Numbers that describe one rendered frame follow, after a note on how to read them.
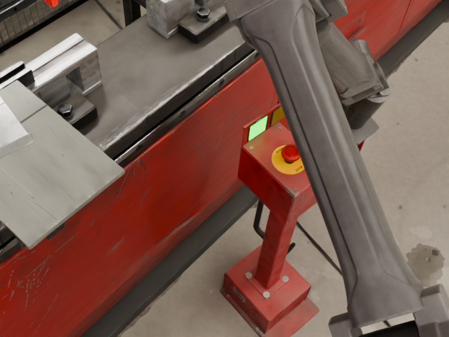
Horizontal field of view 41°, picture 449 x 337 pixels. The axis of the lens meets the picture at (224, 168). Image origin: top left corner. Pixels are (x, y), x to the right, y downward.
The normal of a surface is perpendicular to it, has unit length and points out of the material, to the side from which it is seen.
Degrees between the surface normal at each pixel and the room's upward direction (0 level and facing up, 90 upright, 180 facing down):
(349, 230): 41
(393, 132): 0
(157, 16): 90
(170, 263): 1
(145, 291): 1
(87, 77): 90
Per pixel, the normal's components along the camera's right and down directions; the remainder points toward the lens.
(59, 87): 0.74, 0.58
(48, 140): 0.05, -0.57
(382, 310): -0.40, -0.05
